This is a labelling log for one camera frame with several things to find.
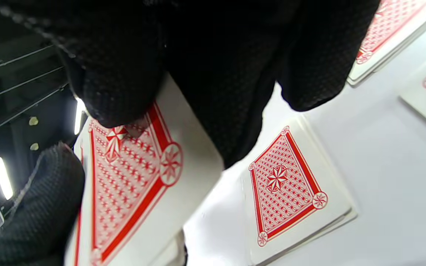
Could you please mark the person's right hand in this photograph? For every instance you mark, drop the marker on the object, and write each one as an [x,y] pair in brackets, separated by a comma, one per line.
[216,55]

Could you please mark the small round ceiling light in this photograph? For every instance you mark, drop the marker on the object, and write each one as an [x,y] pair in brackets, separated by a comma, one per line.
[34,146]
[33,120]

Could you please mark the long white ceiling light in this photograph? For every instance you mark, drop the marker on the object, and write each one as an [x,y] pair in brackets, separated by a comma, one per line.
[3,178]

